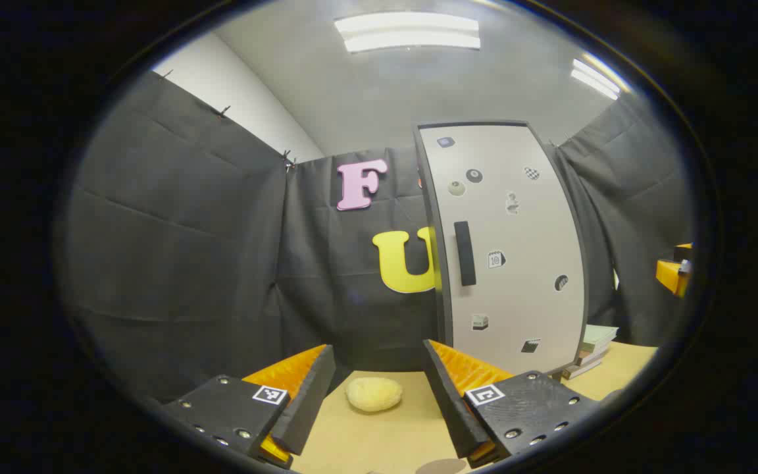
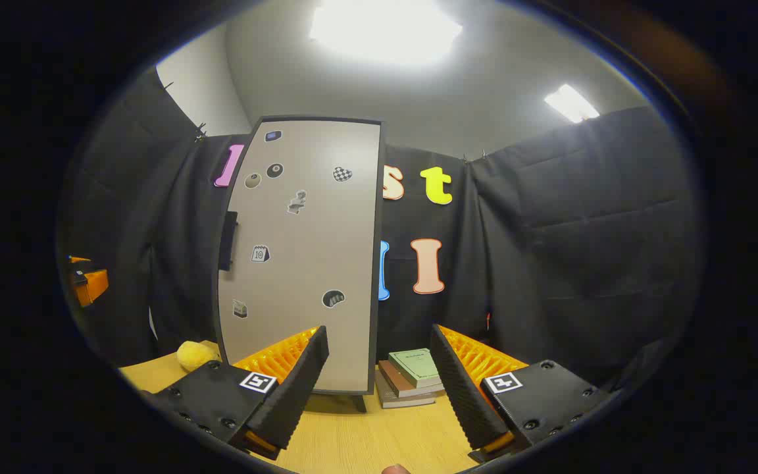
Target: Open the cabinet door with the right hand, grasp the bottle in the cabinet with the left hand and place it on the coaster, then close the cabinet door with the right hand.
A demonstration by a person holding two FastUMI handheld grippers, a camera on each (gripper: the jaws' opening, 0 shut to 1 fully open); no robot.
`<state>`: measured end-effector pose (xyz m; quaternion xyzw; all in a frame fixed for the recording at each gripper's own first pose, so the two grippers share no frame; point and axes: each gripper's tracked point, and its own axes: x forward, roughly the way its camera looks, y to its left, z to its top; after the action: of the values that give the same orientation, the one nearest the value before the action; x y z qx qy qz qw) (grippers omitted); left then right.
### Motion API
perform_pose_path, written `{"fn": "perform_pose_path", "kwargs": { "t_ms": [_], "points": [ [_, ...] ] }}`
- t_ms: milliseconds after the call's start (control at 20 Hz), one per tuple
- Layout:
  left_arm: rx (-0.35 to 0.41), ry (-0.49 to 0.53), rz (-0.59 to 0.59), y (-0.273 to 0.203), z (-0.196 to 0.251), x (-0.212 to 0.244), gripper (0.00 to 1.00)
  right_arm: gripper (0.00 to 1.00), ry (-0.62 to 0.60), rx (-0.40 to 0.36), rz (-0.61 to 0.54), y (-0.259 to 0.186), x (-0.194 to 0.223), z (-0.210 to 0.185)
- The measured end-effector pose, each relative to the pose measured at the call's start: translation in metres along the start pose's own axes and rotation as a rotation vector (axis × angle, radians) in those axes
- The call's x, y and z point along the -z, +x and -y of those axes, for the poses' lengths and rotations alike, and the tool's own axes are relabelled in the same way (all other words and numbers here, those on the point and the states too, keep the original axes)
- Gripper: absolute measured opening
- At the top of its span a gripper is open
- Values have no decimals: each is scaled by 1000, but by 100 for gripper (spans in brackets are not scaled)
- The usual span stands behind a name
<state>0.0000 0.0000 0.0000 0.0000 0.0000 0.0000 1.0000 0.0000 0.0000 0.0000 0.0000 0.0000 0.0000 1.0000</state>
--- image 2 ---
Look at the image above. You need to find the large ceiling light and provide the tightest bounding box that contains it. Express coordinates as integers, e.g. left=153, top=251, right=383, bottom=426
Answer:
left=309, top=0, right=464, bottom=66

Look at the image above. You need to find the grey cabinet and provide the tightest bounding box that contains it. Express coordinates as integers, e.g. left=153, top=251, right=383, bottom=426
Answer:
left=213, top=115, right=388, bottom=414

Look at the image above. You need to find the beige cabinet door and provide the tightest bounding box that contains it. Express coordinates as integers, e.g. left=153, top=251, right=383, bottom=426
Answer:
left=215, top=117, right=383, bottom=396

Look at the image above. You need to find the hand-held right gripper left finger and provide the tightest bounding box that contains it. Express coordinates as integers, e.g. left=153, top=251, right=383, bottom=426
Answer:
left=139, top=325, right=330, bottom=461

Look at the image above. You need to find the black door handle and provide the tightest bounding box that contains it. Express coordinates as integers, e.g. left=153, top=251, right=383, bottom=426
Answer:
left=218, top=211, right=240, bottom=272

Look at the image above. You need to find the black backdrop cloth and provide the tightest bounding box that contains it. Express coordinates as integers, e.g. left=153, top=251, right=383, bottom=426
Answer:
left=63, top=66, right=705, bottom=389

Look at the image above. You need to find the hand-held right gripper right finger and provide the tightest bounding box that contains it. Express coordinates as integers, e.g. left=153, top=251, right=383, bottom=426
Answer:
left=429, top=323, right=620, bottom=465

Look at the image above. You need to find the small ceiling light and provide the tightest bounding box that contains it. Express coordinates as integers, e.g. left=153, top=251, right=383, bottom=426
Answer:
left=543, top=84, right=600, bottom=124

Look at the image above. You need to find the grey book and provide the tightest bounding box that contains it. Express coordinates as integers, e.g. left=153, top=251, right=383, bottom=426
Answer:
left=374, top=369, right=438, bottom=409

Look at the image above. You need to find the brown book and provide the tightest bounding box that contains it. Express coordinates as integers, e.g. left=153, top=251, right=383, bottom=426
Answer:
left=378, top=359, right=447, bottom=399

